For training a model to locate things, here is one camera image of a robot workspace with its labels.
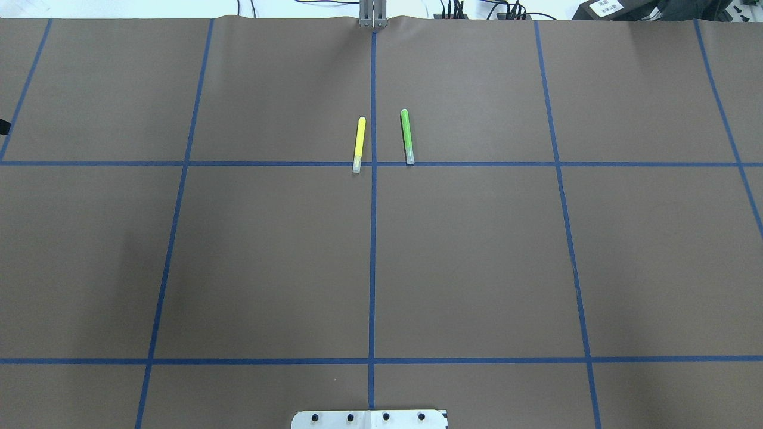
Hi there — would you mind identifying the brown paper table mat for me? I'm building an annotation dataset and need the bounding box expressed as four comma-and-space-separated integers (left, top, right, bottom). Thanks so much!
2, 16, 761, 428

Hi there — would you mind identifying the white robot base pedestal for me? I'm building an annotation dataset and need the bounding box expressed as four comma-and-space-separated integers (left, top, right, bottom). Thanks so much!
290, 409, 449, 428

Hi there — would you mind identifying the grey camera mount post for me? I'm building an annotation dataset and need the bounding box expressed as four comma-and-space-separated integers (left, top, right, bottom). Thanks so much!
359, 0, 389, 30

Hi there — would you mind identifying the black power adapter box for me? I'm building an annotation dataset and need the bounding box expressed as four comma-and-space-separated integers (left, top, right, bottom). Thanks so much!
572, 1, 660, 21

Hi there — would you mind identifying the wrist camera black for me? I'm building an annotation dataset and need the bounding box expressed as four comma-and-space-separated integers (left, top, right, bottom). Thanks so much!
0, 119, 11, 136

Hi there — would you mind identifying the yellow highlighter pen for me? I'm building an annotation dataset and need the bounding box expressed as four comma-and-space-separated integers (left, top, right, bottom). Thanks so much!
352, 116, 366, 175

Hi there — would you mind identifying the green highlighter pen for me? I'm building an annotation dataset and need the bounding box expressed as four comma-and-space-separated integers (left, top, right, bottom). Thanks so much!
400, 108, 415, 165

